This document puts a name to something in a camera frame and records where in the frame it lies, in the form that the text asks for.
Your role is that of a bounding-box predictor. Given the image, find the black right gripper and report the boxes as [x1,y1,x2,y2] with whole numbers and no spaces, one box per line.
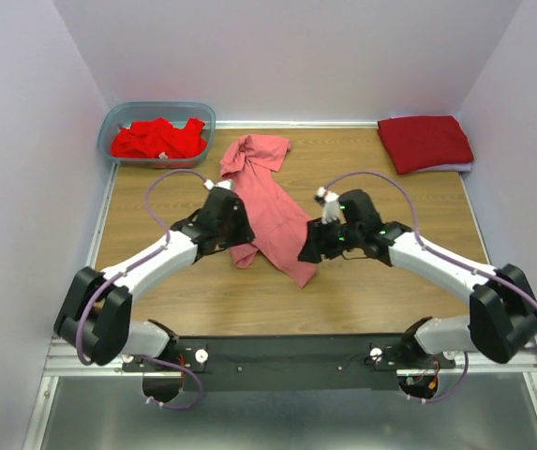
[296,212,363,263]

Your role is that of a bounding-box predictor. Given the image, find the pink t-shirt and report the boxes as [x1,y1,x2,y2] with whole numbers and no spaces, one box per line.
[219,134,317,288]

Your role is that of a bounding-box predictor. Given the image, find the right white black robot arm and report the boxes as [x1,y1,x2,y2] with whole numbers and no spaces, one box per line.
[298,187,537,368]

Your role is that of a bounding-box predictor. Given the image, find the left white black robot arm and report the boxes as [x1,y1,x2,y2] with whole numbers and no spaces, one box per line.
[53,181,254,370]

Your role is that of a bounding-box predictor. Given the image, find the bright red crumpled t-shirts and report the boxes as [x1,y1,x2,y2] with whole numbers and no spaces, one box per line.
[110,118,208,159]

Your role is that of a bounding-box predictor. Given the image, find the dark red folded t-shirt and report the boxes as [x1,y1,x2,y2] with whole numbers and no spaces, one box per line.
[377,114,475,176]

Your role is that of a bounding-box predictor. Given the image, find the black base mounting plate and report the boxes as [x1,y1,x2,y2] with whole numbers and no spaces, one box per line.
[123,333,455,398]

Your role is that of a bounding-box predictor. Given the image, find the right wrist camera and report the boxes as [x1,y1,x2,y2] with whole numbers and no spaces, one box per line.
[315,187,341,224]

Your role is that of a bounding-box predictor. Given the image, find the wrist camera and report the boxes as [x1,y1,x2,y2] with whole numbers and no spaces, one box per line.
[203,179,235,191]
[315,187,341,224]

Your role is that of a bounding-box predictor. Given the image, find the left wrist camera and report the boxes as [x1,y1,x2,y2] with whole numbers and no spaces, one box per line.
[203,179,235,191]

